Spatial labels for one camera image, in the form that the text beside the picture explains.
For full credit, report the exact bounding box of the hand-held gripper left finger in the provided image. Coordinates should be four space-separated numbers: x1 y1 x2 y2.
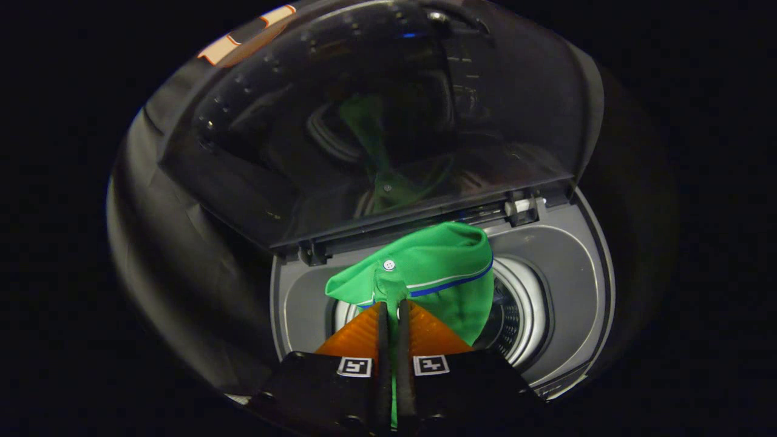
249 302 392 435

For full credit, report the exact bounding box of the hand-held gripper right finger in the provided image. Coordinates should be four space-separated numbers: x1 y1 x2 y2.
398 299 547 435

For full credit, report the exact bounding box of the green polo shirt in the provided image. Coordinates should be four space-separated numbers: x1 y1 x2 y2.
325 222 495 425

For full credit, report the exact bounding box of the dark glass washing machine lid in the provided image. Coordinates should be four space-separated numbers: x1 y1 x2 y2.
159 0 605 268

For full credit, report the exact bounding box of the black backdrop cloth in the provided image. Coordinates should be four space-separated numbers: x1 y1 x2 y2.
109 3 677 395

